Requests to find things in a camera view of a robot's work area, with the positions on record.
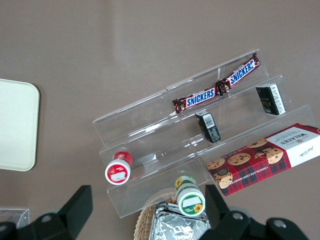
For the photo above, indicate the small black box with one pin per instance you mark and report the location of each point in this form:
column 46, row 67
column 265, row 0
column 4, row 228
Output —
column 272, row 100
column 208, row 127

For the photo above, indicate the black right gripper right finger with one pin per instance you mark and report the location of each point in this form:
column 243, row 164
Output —
column 232, row 225

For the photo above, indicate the Snickers bar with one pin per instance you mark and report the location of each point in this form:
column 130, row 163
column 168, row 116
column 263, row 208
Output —
column 197, row 98
column 241, row 72

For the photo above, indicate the silver foil packet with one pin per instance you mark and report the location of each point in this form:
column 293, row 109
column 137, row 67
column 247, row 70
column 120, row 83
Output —
column 177, row 227

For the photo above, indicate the red lid yogurt cup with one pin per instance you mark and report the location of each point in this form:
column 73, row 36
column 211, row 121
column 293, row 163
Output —
column 118, row 168

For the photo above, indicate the cream plastic tray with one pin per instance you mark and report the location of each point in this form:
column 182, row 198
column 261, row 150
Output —
column 17, row 125

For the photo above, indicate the clear acrylic step stand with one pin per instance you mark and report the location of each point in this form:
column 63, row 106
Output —
column 155, row 140

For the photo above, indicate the red Walkers cookie box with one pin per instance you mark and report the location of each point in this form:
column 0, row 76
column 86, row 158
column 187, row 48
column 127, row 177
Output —
column 262, row 160

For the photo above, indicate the clear acrylic bottle rack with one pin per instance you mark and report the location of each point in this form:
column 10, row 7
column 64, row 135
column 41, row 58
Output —
column 12, row 216

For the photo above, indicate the green lid yogurt cup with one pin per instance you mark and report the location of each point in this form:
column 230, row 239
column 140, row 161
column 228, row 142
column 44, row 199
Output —
column 190, row 200

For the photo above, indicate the light wicker basket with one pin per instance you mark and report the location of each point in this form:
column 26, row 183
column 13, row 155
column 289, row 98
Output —
column 146, row 220

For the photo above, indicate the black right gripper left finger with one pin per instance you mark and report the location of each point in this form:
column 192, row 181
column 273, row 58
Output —
column 62, row 220

